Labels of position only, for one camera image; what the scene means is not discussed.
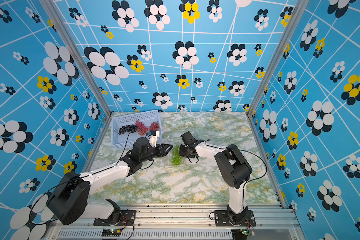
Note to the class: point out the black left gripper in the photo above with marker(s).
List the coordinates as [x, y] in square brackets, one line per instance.
[163, 152]

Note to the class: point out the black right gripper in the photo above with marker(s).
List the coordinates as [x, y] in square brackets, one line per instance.
[181, 147]

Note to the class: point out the clear plastic clamshell container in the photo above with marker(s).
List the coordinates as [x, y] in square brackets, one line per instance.
[174, 141]

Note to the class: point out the green grape bunch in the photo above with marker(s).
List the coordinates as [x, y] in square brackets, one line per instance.
[176, 159]

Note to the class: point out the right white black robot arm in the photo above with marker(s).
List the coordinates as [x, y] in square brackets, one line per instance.
[235, 171]

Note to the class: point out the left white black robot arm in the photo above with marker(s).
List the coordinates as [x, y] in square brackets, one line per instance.
[70, 201]

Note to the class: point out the red grape bunch right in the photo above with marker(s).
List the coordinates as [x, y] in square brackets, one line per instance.
[154, 126]

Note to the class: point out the red grape bunch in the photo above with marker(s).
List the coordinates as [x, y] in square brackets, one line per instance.
[142, 129]
[154, 126]

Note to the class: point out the red grape bunch left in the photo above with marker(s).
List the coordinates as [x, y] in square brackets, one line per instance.
[142, 129]

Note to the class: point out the black grape bunch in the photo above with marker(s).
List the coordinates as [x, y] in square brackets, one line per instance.
[127, 129]

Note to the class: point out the light blue perforated plastic basket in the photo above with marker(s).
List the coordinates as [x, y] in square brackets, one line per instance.
[127, 140]

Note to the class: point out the right green circuit board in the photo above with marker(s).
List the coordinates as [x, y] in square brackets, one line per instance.
[240, 234]

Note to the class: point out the green circuit board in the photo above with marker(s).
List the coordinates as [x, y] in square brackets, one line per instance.
[240, 234]
[111, 234]

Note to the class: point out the left green circuit board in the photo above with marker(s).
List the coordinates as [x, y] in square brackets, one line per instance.
[111, 234]

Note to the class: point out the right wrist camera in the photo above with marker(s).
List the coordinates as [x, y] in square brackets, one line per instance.
[188, 139]

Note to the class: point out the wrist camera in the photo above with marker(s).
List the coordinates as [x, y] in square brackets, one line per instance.
[150, 139]
[188, 139]

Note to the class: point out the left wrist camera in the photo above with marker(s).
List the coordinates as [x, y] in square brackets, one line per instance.
[150, 139]

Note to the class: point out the aluminium front rail frame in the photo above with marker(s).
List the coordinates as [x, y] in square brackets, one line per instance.
[186, 222]

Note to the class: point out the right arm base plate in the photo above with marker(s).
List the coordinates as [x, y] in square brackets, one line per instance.
[231, 219]

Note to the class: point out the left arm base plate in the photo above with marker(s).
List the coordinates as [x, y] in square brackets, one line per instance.
[121, 218]

